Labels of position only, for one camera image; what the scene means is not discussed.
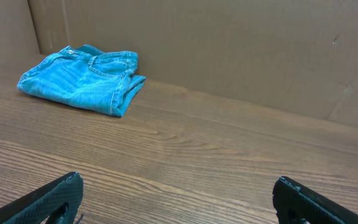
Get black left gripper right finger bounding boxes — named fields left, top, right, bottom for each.
left=272, top=176, right=358, bottom=224

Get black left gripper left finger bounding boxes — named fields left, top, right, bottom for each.
left=0, top=172, right=83, bottom=224

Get folded blue denim jeans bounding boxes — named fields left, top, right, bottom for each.
left=17, top=44, right=146, bottom=117

